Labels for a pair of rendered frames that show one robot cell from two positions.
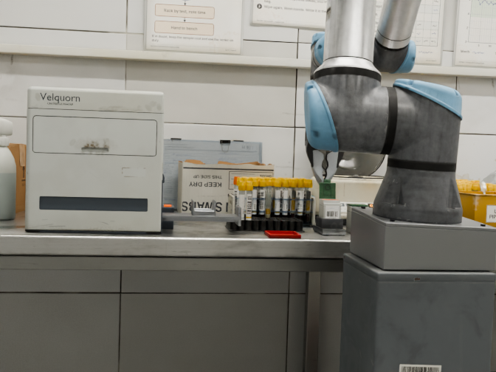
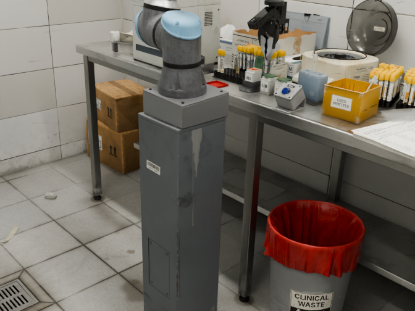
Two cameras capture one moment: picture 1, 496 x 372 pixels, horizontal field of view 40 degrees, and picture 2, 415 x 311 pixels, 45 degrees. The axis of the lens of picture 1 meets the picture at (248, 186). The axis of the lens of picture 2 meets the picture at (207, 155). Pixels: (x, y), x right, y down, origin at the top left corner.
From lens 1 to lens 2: 1.65 m
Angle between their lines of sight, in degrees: 56
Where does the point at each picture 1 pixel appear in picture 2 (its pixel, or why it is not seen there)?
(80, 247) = (140, 71)
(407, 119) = (157, 36)
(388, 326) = (142, 140)
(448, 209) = (169, 89)
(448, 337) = (162, 155)
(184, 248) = not seen: hidden behind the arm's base
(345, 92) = (142, 17)
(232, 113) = not seen: outside the picture
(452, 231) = (165, 102)
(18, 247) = (124, 66)
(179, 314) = not seen: hidden behind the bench
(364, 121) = (146, 34)
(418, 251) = (154, 107)
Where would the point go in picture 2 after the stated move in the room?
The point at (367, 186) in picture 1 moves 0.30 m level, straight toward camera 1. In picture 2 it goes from (321, 63) to (250, 69)
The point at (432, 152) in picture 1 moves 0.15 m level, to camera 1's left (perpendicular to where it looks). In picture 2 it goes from (165, 57) to (141, 47)
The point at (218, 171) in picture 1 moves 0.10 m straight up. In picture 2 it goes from (247, 39) to (248, 14)
